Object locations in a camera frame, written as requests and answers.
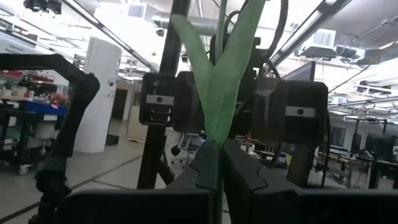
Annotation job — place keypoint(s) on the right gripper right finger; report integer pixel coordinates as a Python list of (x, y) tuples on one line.
[(239, 180)]

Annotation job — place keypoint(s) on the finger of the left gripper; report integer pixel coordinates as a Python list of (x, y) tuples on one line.
[(269, 112), (188, 102)]

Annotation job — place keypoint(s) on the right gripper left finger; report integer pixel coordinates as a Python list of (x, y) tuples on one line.
[(205, 174)]

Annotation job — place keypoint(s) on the yellow artificial tulip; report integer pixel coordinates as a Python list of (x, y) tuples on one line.
[(224, 93)]

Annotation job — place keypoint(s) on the grey office chair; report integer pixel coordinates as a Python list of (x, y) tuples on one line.
[(186, 146)]

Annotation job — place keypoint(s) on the white round pillar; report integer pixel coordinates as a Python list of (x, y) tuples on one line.
[(99, 109)]

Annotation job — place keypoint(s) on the rack with blue bins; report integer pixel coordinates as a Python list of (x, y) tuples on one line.
[(43, 109)]

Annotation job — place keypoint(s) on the black aluminium rig frame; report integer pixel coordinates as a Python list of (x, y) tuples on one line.
[(171, 37)]

